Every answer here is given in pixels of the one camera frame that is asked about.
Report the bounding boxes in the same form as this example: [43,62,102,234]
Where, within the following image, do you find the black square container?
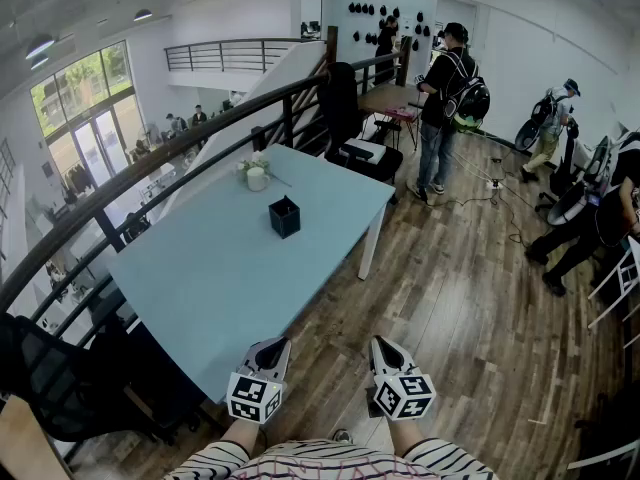
[268,195,302,240]

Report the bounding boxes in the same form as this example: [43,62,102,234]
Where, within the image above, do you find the white seat cushion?
[343,137,387,163]

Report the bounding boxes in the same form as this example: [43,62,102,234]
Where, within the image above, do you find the person's left forearm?
[218,416,262,460]

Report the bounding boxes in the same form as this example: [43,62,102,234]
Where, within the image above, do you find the white frame chair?
[587,237,640,330]

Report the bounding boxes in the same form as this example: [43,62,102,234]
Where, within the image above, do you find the black round shell backpack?
[546,180,601,227]
[514,98,554,155]

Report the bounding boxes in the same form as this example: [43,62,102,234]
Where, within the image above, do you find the black chair with draped jacket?
[316,61,404,185]

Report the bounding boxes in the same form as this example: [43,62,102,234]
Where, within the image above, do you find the black straight mezzanine railing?
[164,37,329,74]

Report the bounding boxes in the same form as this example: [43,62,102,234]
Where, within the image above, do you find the white artificial flowers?
[235,150,294,189]

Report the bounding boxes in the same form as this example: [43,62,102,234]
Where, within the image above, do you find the white table leg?
[357,202,387,282]

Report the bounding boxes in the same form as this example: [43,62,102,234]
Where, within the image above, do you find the black curved balcony railing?
[0,50,412,349]

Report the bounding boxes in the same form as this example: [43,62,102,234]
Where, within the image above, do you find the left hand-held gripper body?
[227,342,286,425]

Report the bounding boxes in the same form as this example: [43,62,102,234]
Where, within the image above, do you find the person's striped shirt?
[164,437,501,480]

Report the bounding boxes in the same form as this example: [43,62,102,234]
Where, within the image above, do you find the light wooden board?
[0,395,67,480]

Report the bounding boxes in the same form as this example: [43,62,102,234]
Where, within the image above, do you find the black mesh office chair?
[0,312,201,445]

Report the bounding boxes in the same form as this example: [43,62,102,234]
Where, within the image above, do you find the person's right forearm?
[387,415,427,457]

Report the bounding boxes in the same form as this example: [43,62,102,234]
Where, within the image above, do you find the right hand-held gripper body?
[367,367,437,423]

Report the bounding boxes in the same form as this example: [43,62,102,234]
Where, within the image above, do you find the glass entrance door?
[72,107,130,187]

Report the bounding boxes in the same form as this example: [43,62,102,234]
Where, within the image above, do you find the white mug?
[246,166,272,193]

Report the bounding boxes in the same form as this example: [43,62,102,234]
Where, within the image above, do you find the group of black wall-hung bags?
[347,1,432,52]

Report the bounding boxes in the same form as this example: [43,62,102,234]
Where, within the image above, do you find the brown wooden desk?
[357,82,427,119]

